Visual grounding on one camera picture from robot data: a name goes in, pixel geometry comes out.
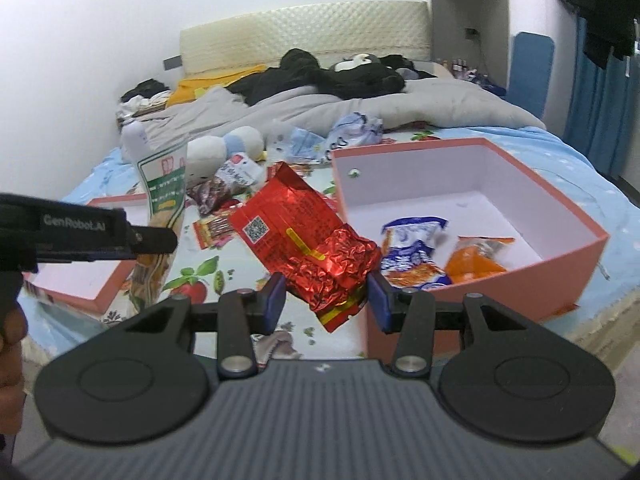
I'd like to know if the blue white snack bag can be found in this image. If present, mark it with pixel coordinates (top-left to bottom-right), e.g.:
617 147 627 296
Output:
381 216 452 290

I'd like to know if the orange snack bag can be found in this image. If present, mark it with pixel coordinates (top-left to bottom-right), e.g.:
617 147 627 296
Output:
445 235 515 284

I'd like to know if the red foil snack bag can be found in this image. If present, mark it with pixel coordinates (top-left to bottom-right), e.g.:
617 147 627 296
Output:
230 162 382 333

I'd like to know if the shrimp flavour snack bag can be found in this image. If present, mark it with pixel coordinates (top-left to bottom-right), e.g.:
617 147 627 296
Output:
186 153 266 216

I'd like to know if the green white snack bag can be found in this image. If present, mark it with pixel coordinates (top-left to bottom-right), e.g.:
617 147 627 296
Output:
129 140 188 313

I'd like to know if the red yellow dried tofu pack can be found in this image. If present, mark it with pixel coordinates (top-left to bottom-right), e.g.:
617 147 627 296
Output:
192 209 234 250

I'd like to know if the person's left hand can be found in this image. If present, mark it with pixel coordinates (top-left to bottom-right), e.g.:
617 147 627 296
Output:
0 302 28 436

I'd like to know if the fruit print tablecloth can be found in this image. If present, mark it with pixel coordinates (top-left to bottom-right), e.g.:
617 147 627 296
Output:
89 129 452 361

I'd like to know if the pink shallow box lid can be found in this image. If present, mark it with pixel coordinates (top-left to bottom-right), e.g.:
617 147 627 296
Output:
23 194 149 315

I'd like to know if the pink deep gift box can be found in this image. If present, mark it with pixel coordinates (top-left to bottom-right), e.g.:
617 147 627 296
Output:
330 136 611 363

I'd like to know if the white spray bottle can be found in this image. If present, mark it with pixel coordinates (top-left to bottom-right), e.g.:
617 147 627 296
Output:
120 118 152 168

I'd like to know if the white blue plush toy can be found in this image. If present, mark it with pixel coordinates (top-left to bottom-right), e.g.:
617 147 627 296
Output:
186 126 265 188

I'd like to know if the cardboard box with clothes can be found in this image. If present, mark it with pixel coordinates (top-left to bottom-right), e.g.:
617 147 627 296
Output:
116 78 171 127

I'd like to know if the crumpled blue white plastic bag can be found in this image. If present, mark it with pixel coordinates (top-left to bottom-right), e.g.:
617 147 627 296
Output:
265 113 384 166

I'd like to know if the light blue star bedsheet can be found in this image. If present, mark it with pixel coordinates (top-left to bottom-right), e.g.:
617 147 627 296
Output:
60 124 640 311

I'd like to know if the yellow pillow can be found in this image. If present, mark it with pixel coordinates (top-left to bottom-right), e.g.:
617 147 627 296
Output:
166 64 268 107

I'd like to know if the grey duvet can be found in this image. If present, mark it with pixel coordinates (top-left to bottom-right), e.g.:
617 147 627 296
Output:
140 78 544 148

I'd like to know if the black clothes pile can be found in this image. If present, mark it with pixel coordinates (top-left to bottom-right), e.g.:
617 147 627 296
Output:
226 49 435 106

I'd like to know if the cream padded headboard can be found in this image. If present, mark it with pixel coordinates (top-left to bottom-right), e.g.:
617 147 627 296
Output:
180 0 432 76

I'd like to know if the blue chair back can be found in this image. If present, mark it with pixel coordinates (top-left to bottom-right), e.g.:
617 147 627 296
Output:
506 32 555 119

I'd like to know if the blue curtain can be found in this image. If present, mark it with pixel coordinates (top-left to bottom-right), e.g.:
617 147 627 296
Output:
563 18 639 179

